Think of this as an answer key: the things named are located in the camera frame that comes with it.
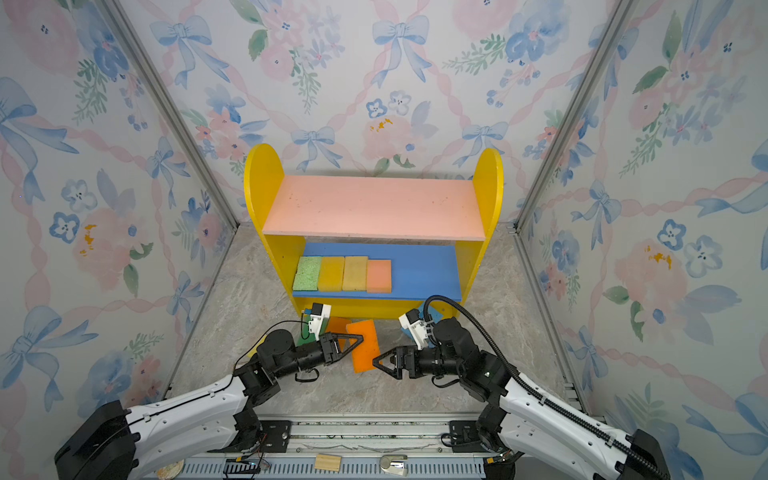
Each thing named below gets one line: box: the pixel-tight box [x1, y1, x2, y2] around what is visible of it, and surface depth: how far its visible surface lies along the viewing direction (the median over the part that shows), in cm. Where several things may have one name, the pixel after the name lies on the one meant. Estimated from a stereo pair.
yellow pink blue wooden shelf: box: [244, 144, 504, 318], surface depth 72 cm
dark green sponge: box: [295, 322, 316, 347], surface depth 72 cm
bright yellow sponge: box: [318, 256, 345, 292], surface depth 88 cm
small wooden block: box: [314, 454, 342, 473], surface depth 72 cm
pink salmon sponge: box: [366, 260, 392, 293], surface depth 87 cm
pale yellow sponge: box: [342, 256, 368, 291], surface depth 87 cm
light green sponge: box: [292, 256, 322, 291], surface depth 88 cm
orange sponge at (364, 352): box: [346, 319, 381, 374], surface depth 73 cm
